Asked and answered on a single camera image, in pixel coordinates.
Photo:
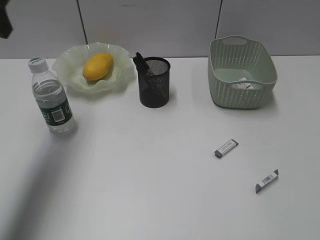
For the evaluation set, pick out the black marker pen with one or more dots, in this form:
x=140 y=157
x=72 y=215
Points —
x=142 y=70
x=141 y=61

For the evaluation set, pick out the yellow mango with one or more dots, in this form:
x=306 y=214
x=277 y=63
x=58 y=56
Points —
x=97 y=66

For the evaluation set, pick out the white waste paper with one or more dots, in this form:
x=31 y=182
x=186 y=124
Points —
x=242 y=84

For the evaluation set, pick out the clear water bottle green label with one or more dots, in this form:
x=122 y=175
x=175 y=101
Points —
x=50 y=97

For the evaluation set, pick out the grey white eraser barcode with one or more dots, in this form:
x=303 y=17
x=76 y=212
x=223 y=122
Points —
x=262 y=184

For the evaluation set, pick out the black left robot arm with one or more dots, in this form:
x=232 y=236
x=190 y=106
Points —
x=5 y=23

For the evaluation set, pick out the black mesh pen holder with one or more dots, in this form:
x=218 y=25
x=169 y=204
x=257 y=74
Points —
x=154 y=89

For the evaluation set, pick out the grey white eraser upper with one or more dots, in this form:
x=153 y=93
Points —
x=227 y=147

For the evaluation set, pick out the pale green plastic basket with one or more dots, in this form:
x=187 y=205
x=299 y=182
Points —
x=232 y=58

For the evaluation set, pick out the pale green wavy glass plate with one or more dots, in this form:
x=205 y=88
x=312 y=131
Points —
x=69 y=69

